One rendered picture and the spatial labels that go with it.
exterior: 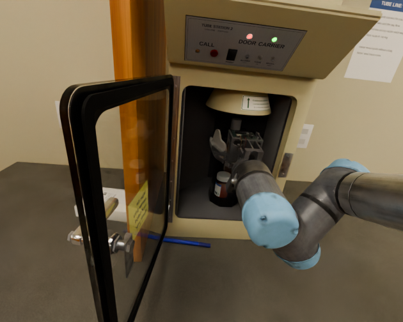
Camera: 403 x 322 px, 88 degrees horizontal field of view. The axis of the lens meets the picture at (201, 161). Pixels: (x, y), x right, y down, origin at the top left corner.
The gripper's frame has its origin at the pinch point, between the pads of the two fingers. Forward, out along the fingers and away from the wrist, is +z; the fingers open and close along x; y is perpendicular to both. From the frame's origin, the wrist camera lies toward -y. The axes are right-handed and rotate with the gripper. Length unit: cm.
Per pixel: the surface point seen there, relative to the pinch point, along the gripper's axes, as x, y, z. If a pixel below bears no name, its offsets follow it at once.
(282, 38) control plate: -1.0, 26.4, -16.2
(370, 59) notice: -58, 25, 35
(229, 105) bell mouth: 3.9, 12.2, -6.6
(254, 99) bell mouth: -1.9, 14.1, -6.3
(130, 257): 19.6, -0.6, -38.0
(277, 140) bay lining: -10.3, 4.5, -6.5
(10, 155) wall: 92, -29, 31
